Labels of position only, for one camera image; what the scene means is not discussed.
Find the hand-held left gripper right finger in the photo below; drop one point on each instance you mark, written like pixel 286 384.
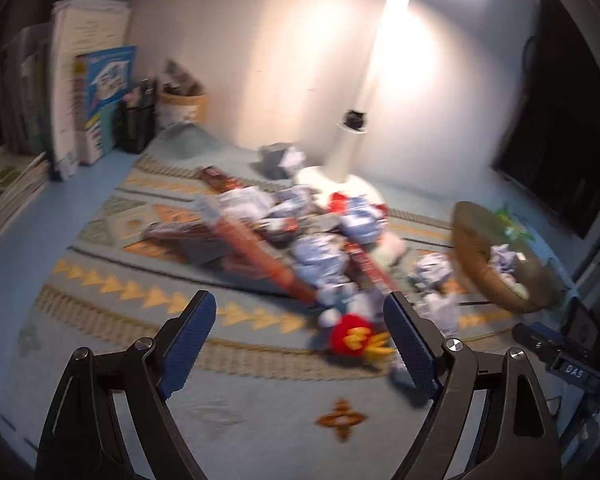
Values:
pixel 410 347

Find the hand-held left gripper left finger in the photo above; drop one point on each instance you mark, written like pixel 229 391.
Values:
pixel 190 342

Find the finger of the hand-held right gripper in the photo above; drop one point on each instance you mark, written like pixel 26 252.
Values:
pixel 532 340
pixel 547 334

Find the red and yellow plush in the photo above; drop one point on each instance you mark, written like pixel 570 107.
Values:
pixel 352 337

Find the gold ribbed basket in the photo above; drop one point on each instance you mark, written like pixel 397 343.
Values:
pixel 480 260

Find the patterned woven mat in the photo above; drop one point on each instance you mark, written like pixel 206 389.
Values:
pixel 260 410

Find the green toy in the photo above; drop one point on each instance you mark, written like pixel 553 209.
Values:
pixel 512 225

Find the pile of crumpled paper balls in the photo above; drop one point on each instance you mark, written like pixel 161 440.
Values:
pixel 320 255

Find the grey white crumpled paper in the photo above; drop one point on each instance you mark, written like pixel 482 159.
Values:
pixel 280 160

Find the black monitor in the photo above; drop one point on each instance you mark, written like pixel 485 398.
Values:
pixel 560 125

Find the black mesh pen holder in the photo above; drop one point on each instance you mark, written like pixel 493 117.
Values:
pixel 135 125

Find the beige pen holder box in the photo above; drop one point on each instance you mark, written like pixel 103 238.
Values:
pixel 182 107

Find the stack of flat books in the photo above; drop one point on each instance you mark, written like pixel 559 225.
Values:
pixel 5 190

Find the blue book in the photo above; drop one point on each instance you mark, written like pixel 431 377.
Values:
pixel 105 95

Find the white desk lamp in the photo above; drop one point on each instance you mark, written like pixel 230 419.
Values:
pixel 367 80

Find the row of dark books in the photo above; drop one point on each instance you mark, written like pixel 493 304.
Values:
pixel 27 90

